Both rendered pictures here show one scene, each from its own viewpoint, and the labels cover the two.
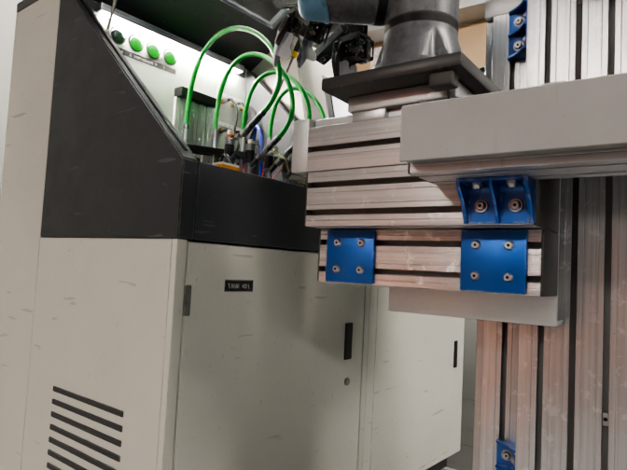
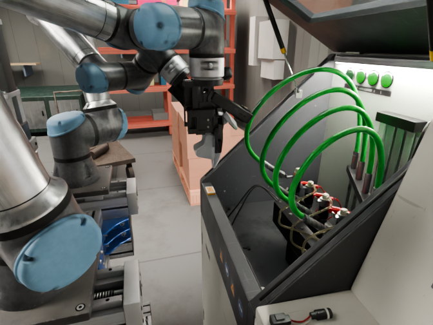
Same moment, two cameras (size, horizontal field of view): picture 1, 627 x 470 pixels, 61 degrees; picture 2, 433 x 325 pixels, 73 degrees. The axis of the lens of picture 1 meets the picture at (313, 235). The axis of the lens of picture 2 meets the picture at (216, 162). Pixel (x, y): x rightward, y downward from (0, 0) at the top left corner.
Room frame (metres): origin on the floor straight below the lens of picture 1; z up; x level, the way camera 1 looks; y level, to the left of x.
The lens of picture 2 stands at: (1.80, -0.57, 1.47)
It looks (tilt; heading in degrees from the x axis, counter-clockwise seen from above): 22 degrees down; 129
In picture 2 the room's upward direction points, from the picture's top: straight up
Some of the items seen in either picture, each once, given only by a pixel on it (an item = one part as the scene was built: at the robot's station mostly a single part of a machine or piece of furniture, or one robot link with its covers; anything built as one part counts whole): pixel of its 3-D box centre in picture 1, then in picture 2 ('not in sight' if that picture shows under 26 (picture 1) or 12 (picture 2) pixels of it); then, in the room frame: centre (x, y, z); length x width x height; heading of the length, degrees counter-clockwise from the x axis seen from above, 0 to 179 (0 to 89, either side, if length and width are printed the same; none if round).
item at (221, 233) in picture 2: (289, 216); (223, 244); (1.33, 0.06, 0.87); 0.62 x 0.04 x 0.16; 141
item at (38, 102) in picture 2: not in sight; (42, 108); (-4.44, 1.72, 0.35); 1.76 x 1.65 x 0.70; 54
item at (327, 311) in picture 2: not in sight; (301, 316); (1.67, -0.15, 0.99); 0.12 x 0.02 x 0.02; 48
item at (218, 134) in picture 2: not in sight; (216, 133); (1.40, -0.07, 1.29); 0.05 x 0.02 x 0.09; 141
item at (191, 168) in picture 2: not in sight; (215, 144); (-0.27, 1.98, 0.41); 1.39 x 0.99 x 0.82; 139
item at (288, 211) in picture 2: not in sight; (309, 247); (1.57, 0.17, 0.91); 0.34 x 0.10 x 0.15; 141
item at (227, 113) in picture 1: (231, 131); not in sight; (1.83, 0.30, 1.20); 0.13 x 0.03 x 0.31; 141
